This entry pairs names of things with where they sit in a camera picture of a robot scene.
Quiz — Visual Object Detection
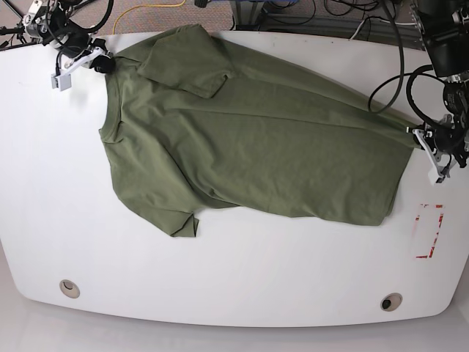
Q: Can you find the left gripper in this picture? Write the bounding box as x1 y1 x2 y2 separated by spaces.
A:
406 124 468 176

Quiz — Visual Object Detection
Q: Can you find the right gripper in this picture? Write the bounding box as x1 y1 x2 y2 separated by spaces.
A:
55 38 116 74

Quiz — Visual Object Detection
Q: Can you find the olive green T-shirt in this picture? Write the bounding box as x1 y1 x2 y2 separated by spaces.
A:
100 25 415 237

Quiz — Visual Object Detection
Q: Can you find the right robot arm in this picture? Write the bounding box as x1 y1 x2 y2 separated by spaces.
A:
22 1 116 81

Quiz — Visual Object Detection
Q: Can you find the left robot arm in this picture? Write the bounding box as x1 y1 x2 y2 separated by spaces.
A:
373 1 468 183

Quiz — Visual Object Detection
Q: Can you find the red tape rectangle marking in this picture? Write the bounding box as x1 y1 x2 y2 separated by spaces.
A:
412 204 445 259

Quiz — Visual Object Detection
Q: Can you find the black tripod stand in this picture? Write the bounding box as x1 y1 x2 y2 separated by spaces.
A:
1 0 39 51

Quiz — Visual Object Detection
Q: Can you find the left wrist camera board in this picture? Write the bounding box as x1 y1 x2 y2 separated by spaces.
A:
428 167 447 185

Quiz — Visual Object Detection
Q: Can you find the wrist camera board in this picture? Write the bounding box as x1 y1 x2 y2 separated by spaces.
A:
51 73 72 92
428 167 447 185

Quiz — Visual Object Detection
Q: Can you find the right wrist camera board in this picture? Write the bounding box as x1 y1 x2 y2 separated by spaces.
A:
51 73 72 92

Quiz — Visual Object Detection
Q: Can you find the yellow cable on floor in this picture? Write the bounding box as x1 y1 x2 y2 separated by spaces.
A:
113 0 186 35

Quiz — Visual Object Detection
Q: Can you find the white cable on floor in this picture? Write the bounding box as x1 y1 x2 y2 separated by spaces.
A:
350 18 367 40

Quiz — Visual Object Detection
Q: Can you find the right table cable grommet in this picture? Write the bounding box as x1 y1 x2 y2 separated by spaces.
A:
380 293 403 312

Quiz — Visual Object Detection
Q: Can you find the table cable grommet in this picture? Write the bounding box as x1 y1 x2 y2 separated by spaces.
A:
59 279 80 299
380 293 403 312

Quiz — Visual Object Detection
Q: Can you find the left table cable grommet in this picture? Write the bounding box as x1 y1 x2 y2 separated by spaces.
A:
59 279 80 299

